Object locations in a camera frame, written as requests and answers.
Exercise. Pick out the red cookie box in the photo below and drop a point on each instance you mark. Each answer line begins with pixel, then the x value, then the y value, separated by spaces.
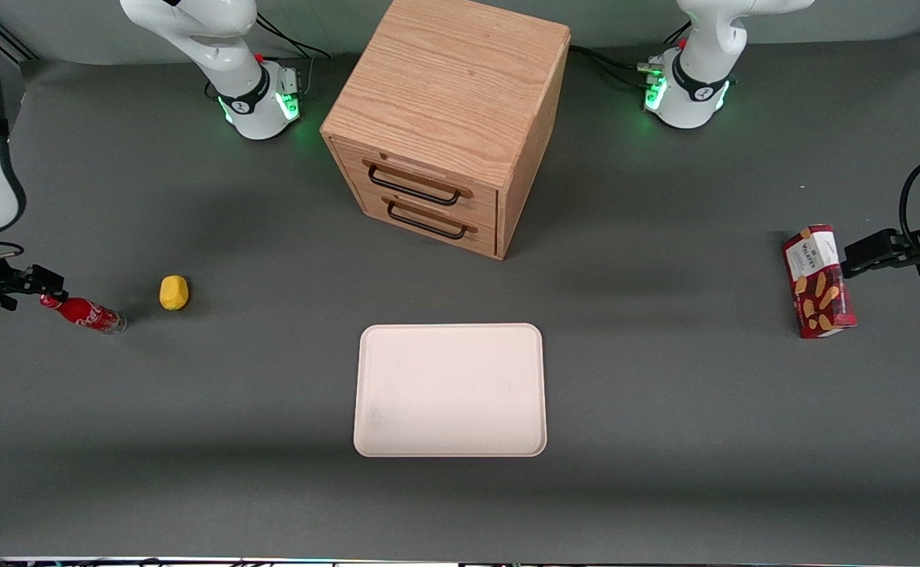
pixel 822 299

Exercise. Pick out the wooden drawer cabinet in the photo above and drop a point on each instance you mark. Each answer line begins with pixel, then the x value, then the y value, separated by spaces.
pixel 452 79

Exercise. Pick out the cream plastic tray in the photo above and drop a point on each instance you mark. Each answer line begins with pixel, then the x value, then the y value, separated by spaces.
pixel 450 390

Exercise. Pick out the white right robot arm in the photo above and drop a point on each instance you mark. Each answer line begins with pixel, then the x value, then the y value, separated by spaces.
pixel 192 31

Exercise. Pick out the red coke bottle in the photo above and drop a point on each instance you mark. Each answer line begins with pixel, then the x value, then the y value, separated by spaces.
pixel 86 313

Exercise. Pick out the wooden drawer front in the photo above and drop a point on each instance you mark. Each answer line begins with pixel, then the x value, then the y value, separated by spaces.
pixel 350 161
pixel 485 236

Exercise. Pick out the aluminium frame rail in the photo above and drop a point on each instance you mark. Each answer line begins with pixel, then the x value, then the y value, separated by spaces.
pixel 15 43

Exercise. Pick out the yellow toy lemon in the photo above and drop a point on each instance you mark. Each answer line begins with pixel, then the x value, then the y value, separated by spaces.
pixel 174 293

